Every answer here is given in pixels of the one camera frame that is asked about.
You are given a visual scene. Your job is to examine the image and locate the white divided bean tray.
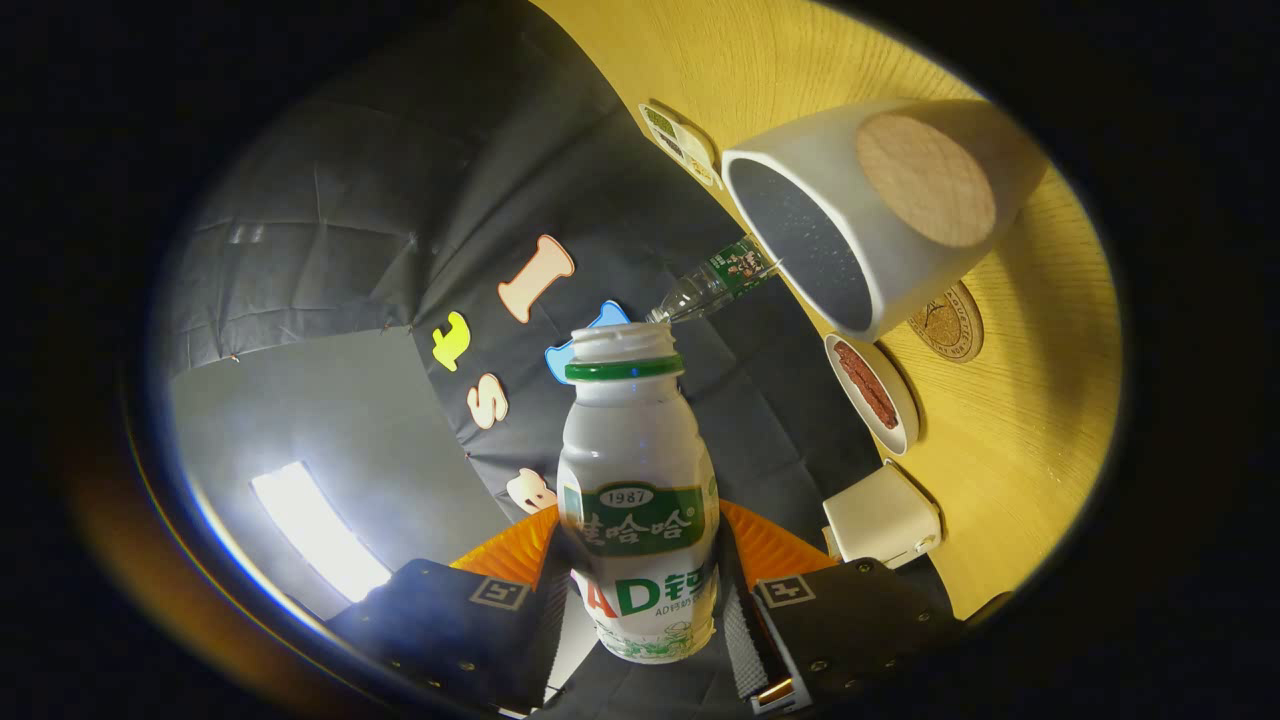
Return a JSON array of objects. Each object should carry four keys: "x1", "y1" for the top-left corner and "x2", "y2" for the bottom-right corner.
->
[{"x1": 639, "y1": 102, "x2": 723, "y2": 191}]

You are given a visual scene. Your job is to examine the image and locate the cream toaster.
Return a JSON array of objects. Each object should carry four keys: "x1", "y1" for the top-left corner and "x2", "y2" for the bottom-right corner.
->
[{"x1": 822, "y1": 461, "x2": 943, "y2": 569}]

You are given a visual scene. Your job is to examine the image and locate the white juice bottle green label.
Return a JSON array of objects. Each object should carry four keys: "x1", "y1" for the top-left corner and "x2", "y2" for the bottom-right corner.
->
[{"x1": 556, "y1": 322, "x2": 721, "y2": 665}]

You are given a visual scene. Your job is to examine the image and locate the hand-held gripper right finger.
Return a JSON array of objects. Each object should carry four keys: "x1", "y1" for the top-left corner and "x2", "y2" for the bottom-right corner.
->
[{"x1": 716, "y1": 500, "x2": 966, "y2": 715}]

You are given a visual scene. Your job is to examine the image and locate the wooden table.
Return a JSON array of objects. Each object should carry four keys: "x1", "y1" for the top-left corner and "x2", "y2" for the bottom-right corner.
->
[{"x1": 530, "y1": 0, "x2": 1123, "y2": 621}]

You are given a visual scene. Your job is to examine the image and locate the ceiling light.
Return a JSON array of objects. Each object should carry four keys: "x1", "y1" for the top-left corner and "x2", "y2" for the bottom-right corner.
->
[{"x1": 250, "y1": 460, "x2": 393, "y2": 604}]

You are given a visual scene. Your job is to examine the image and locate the red meat slices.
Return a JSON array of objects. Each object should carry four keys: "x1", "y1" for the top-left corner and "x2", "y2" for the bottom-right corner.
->
[{"x1": 834, "y1": 341, "x2": 900, "y2": 431}]

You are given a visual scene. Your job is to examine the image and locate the clear plastic water bottle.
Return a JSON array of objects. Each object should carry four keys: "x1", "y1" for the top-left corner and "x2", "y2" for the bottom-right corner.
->
[{"x1": 645, "y1": 234, "x2": 783, "y2": 325}]

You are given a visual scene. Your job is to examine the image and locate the round cork coaster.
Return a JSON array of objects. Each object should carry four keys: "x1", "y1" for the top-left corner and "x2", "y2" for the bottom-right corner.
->
[{"x1": 908, "y1": 280, "x2": 985, "y2": 364}]

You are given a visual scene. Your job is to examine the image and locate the white cup wooden handle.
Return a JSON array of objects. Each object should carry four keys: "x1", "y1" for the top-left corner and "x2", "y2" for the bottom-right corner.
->
[{"x1": 721, "y1": 98, "x2": 1051, "y2": 344}]

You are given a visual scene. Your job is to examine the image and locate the grey round plate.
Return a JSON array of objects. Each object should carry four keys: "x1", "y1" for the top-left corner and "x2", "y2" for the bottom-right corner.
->
[{"x1": 824, "y1": 333, "x2": 920, "y2": 457}]

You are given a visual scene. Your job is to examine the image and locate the black backdrop cloth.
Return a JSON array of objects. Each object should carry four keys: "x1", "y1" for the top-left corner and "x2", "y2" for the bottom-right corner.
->
[{"x1": 160, "y1": 0, "x2": 951, "y2": 720}]

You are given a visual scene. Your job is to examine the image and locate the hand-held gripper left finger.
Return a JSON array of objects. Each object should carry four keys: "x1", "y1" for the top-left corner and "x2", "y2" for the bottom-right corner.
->
[{"x1": 328, "y1": 505, "x2": 579, "y2": 713}]

